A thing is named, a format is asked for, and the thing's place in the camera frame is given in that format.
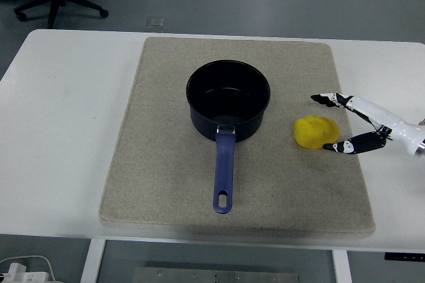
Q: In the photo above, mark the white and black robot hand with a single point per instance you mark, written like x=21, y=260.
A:
x=403, y=130

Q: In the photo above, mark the black table control panel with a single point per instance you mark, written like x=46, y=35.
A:
x=405, y=256

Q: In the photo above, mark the white table leg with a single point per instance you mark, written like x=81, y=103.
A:
x=342, y=268
x=91, y=263

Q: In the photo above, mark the beige fabric mat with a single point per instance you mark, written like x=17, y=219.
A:
x=159, y=150

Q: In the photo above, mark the silver floor socket plate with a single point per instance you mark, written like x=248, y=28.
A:
x=154, y=22

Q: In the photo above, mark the white power strip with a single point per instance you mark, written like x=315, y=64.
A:
x=23, y=276

